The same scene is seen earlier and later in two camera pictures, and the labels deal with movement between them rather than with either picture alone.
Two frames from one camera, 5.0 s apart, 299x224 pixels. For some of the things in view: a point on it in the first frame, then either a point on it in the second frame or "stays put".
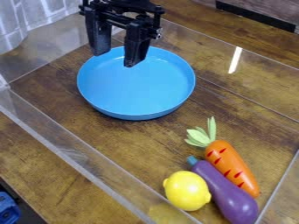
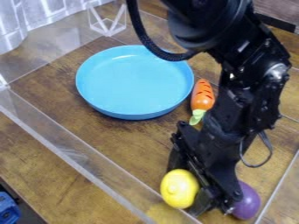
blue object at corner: (9, 209) stays put
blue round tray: (143, 92) stays put
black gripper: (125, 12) to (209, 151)
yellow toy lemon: (185, 190) stays put
